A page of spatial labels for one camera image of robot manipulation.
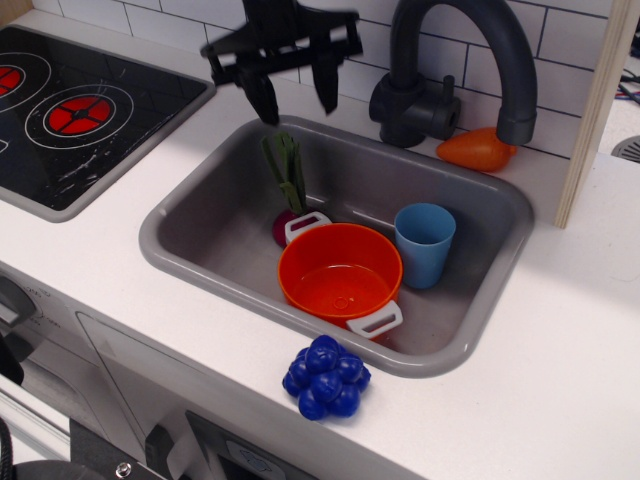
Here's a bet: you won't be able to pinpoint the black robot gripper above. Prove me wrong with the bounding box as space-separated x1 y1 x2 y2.
200 1 363 125

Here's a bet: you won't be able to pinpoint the purple toy beet green leaves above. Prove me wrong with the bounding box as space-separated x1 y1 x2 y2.
260 131 334 249

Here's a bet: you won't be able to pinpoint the grey plastic sink basin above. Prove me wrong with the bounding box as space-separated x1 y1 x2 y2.
139 116 534 378

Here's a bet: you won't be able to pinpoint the dark grey toy faucet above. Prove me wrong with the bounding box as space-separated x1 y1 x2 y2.
369 1 538 148

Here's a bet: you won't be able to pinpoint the orange toy carrot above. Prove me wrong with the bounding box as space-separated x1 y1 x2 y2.
436 127 517 172

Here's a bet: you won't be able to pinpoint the blue plastic cup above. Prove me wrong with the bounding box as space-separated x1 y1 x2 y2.
394 203 457 289

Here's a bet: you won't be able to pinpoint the black toy stove top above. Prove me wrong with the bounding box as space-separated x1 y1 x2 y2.
1 26 215 223

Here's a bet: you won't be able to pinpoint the blue toy grape bunch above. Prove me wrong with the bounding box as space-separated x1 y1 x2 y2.
282 335 371 421

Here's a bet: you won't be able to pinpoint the light wooden side panel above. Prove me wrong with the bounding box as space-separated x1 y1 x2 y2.
553 0 639 229

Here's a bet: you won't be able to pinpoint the grey round vent grille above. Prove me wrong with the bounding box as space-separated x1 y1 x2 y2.
611 135 640 163

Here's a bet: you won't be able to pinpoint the black oven knob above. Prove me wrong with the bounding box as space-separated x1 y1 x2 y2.
0 276 37 328

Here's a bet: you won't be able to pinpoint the orange toy pot white handles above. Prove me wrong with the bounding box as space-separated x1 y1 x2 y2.
278 212 404 339

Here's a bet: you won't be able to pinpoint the black braided cable lower left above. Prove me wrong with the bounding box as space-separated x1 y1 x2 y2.
0 417 14 480

